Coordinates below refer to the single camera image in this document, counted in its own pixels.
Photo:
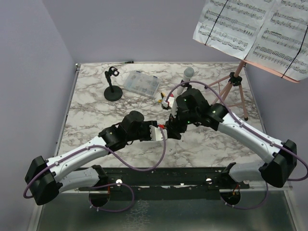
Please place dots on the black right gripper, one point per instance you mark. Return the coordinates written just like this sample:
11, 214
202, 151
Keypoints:
171, 125

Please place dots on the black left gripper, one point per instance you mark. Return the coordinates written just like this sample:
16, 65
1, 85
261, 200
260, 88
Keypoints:
147, 124

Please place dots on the black round microphone stand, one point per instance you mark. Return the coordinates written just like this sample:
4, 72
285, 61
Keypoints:
112, 93

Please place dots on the white microphone silver grille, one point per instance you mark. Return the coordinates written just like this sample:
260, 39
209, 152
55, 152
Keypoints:
187, 75

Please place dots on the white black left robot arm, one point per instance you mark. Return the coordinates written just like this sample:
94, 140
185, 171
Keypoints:
45, 177

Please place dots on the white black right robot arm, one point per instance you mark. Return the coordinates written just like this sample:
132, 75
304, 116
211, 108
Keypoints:
276, 163

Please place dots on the clear plastic screw box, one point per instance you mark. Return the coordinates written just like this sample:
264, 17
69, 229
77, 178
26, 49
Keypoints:
142, 84

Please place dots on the pink tripod music stand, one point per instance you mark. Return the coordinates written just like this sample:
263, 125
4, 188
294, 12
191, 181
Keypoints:
263, 83

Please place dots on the left sheet music page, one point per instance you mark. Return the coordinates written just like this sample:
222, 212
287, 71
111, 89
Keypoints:
231, 26

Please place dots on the sheet music page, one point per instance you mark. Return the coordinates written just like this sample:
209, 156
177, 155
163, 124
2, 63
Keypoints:
282, 43
231, 26

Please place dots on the right sheet music page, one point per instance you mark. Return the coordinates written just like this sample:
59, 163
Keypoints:
282, 43

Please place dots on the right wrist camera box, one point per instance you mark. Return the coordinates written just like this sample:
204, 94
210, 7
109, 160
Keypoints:
167, 103

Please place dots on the yellow black T-handle tool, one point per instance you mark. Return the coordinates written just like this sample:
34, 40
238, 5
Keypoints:
154, 100

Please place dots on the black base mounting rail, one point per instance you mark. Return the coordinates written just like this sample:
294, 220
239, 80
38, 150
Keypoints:
178, 183

